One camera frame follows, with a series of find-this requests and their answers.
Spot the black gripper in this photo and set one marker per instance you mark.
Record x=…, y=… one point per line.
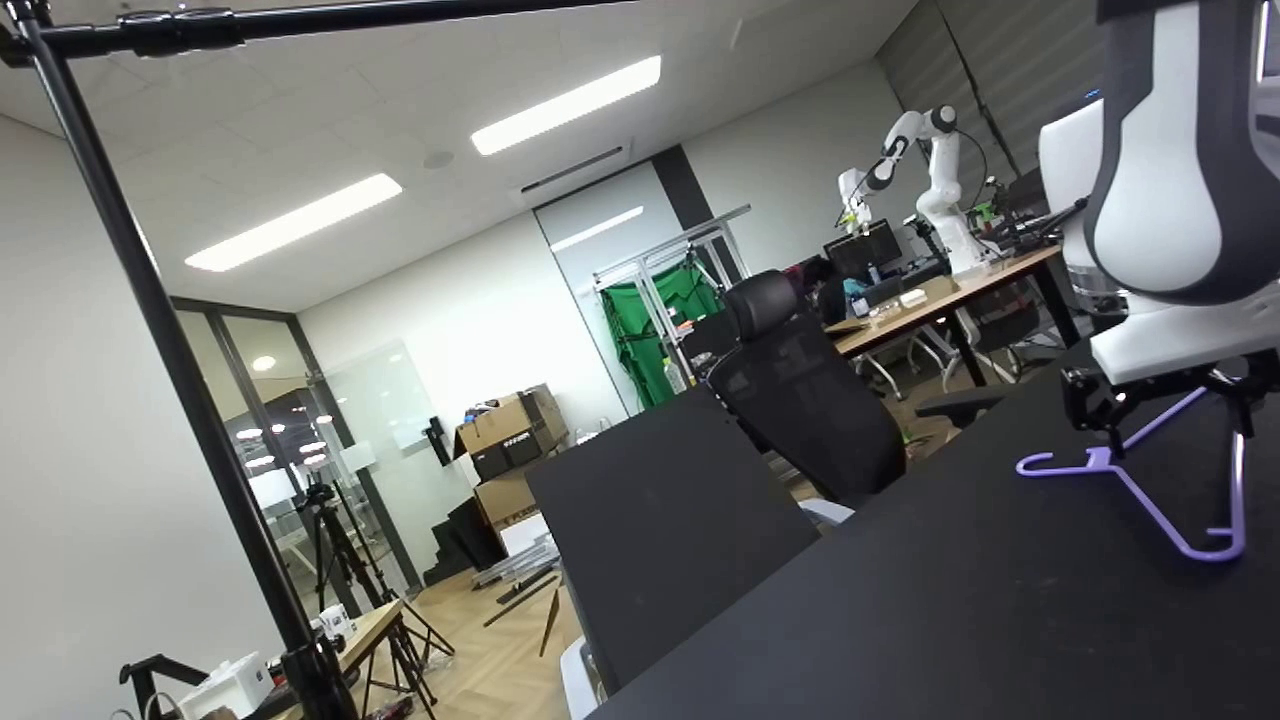
x=1232, y=376

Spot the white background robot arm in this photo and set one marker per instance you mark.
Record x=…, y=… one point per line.
x=946, y=184

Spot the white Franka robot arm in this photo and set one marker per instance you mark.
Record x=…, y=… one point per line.
x=1160, y=161

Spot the rectangular ceiling light panel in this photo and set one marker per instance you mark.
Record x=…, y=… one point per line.
x=567, y=104
x=292, y=227

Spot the white device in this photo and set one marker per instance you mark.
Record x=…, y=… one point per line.
x=235, y=685

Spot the black low stand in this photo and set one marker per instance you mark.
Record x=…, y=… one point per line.
x=146, y=674

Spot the green cloth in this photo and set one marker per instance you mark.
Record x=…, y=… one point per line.
x=640, y=341

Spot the black camera tripod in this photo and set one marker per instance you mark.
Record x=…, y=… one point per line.
x=324, y=532

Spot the large cardboard box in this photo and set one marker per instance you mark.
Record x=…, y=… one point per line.
x=503, y=425

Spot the blue plastic clothes hanger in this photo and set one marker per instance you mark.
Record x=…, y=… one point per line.
x=1135, y=484

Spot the wooden desk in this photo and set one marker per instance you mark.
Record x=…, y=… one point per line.
x=961, y=284

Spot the wooden folding stand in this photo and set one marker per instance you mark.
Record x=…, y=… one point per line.
x=373, y=633

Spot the black floor bag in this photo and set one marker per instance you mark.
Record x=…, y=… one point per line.
x=467, y=542

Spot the black rack upright pole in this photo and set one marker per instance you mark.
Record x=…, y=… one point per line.
x=139, y=266

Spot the metal clothes rack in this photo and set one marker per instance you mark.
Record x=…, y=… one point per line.
x=665, y=241

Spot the black horizontal rack bar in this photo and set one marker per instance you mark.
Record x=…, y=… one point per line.
x=185, y=30

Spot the black mesh office chair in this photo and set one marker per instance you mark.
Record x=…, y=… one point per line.
x=812, y=401

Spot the black standing board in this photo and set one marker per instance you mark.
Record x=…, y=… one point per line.
x=665, y=532

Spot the ceiling air vent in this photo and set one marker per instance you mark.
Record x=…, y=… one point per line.
x=570, y=168

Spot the black desk monitor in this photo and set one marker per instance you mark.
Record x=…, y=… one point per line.
x=866, y=250

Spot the wall whiteboard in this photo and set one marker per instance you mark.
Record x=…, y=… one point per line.
x=385, y=401

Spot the small cardboard box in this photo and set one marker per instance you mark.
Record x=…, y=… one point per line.
x=506, y=501

